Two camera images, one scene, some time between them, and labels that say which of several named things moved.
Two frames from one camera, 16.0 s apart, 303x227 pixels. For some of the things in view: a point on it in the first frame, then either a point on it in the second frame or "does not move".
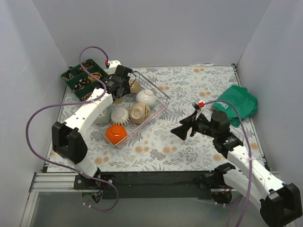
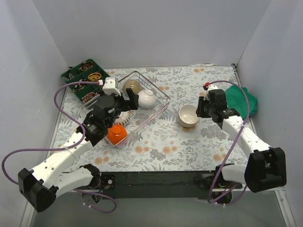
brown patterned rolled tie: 86,65 does not move
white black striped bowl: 120,116 does not move
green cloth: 246,104 does not move
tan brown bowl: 134,85 does not move
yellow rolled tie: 96,75 does not move
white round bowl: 147,96 does not move
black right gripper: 192,126 to 201,108
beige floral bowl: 139,112 to 187,115
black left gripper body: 123,74 to 128,100
